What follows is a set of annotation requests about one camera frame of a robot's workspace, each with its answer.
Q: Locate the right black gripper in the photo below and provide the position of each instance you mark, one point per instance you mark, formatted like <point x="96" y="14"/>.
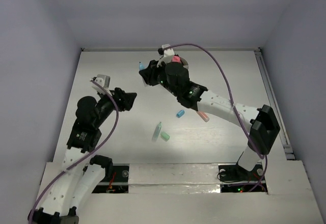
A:
<point x="150" y="73"/>

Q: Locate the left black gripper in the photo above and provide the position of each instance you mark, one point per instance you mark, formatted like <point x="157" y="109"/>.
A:
<point x="121" y="98"/>

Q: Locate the blue pastel highlighter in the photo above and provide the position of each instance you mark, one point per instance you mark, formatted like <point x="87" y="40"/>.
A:
<point x="141" y="66"/>

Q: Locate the pink capped pencil tube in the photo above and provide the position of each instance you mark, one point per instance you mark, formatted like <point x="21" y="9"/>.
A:
<point x="176" y="59"/>

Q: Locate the green pastel highlighter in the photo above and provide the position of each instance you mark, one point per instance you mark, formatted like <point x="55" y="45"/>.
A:
<point x="156" y="132"/>

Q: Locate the blue marker cap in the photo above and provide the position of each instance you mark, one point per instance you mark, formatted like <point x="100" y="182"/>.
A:
<point x="180" y="113"/>

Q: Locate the green marker cap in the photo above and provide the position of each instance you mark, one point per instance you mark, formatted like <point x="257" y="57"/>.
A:
<point x="165" y="136"/>

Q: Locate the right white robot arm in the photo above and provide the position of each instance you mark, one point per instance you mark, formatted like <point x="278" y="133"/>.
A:
<point x="260" y="124"/>

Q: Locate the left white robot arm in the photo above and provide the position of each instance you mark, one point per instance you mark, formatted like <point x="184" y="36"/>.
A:
<point x="82" y="169"/>

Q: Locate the white round desk organizer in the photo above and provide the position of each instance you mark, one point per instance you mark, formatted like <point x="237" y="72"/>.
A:
<point x="184" y="63"/>

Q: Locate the orange pastel highlighter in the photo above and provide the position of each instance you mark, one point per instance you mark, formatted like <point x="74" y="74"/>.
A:
<point x="203" y="116"/>

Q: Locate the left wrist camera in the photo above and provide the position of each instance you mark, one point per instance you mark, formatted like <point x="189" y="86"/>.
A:
<point x="102" y="80"/>

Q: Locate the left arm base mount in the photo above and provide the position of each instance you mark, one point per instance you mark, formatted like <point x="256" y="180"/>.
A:
<point x="116" y="183"/>

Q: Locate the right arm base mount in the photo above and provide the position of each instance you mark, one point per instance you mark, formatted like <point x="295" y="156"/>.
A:
<point x="234" y="179"/>

